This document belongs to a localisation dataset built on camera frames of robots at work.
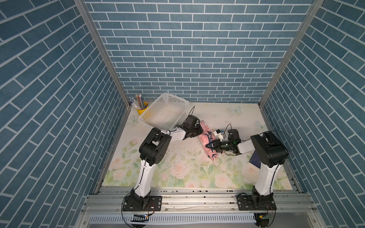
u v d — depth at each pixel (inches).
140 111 41.0
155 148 21.5
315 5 27.7
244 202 29.0
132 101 38.9
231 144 32.5
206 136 37.4
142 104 41.4
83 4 27.4
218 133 36.6
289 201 30.0
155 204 28.8
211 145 35.8
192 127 32.0
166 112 45.3
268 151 20.7
